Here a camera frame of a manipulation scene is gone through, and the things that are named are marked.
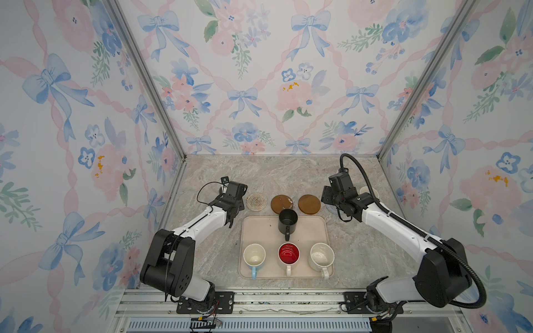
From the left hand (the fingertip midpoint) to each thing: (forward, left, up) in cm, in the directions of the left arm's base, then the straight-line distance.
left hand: (233, 198), depth 91 cm
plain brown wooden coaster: (+4, -35, -10) cm, 37 cm away
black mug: (-8, -24, -7) cm, 26 cm away
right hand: (0, -41, +6) cm, 42 cm away
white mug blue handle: (-22, -10, -8) cm, 25 cm away
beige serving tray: (-22, -14, +1) cm, 26 cm away
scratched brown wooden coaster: (+4, -21, -9) cm, 23 cm away
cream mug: (+5, -59, +1) cm, 59 cm away
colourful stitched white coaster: (+4, -10, -9) cm, 14 cm away
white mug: (-22, -37, -8) cm, 44 cm away
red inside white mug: (-22, -24, -7) cm, 33 cm away
